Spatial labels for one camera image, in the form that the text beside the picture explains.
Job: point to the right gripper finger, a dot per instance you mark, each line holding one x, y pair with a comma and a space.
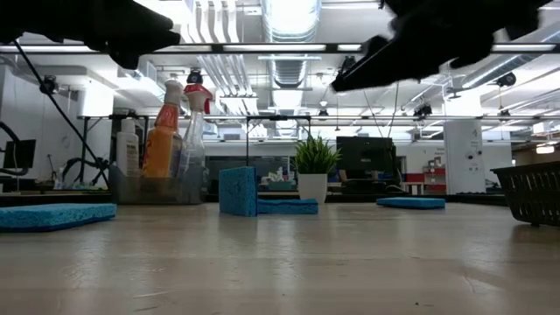
376, 65

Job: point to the blue scrub sponge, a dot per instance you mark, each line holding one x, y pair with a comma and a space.
57, 215
411, 203
286, 206
238, 192

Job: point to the clear spray bottle red trigger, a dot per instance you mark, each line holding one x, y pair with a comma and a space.
192, 149

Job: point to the orange cleaner spray bottle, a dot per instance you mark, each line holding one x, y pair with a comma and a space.
162, 149

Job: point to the white plastic restorer bottle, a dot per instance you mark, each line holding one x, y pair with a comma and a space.
128, 153

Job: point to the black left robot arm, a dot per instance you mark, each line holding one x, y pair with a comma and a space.
87, 22

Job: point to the black ceiling spotlight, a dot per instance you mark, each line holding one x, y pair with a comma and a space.
423, 109
506, 79
194, 76
48, 84

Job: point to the large black monitor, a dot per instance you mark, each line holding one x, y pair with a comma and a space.
365, 162

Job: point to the small potted green plant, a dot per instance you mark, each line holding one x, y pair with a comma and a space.
315, 155

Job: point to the black metal stand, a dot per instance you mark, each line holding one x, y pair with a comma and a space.
277, 117
144, 140

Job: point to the red cabinet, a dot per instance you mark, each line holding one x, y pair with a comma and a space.
426, 181

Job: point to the teal tissue box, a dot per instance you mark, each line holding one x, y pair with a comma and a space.
280, 184

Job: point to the black mesh basket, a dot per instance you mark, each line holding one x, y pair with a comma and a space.
534, 192

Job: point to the translucent grey plastic bin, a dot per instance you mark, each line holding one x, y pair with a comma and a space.
153, 192

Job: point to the wooden background desk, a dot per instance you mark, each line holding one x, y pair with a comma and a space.
44, 192

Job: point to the small black monitor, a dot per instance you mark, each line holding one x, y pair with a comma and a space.
22, 153

